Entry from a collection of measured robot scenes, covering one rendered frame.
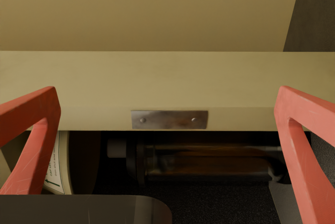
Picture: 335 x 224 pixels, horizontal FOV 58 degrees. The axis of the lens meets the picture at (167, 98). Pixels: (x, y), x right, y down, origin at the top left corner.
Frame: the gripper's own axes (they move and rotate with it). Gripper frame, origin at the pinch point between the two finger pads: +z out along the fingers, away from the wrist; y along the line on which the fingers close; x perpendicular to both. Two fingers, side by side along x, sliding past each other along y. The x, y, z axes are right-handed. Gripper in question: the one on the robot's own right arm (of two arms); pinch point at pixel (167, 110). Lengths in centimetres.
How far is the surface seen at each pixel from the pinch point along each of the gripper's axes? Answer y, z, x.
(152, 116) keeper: 1.4, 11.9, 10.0
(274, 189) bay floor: -18.5, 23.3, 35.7
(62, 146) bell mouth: 12.2, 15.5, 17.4
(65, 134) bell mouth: 11.9, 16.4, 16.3
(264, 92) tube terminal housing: -9.5, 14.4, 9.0
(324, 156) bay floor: -18.5, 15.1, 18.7
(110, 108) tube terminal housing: 5.2, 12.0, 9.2
